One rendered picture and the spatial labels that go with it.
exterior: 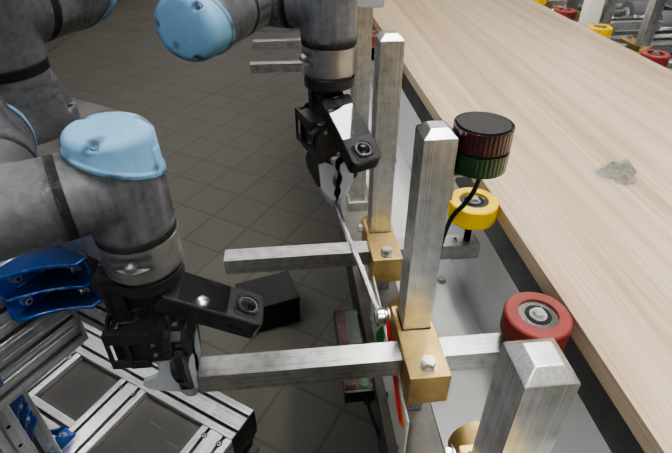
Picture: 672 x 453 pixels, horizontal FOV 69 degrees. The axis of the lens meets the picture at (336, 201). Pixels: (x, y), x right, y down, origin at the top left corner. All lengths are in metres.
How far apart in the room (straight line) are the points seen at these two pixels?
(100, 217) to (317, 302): 1.50
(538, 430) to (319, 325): 1.49
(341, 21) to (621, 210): 0.54
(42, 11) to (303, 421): 1.24
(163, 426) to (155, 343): 0.85
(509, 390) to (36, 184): 0.37
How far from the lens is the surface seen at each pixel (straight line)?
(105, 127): 0.45
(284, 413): 1.61
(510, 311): 0.65
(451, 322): 1.01
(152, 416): 1.43
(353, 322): 0.88
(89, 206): 0.44
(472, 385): 0.93
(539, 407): 0.35
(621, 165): 1.01
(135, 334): 0.56
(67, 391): 1.57
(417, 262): 0.57
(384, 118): 0.74
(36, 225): 0.45
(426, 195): 0.52
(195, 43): 0.56
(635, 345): 0.68
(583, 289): 0.73
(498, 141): 0.50
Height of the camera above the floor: 1.35
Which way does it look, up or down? 34 degrees down
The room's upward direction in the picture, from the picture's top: straight up
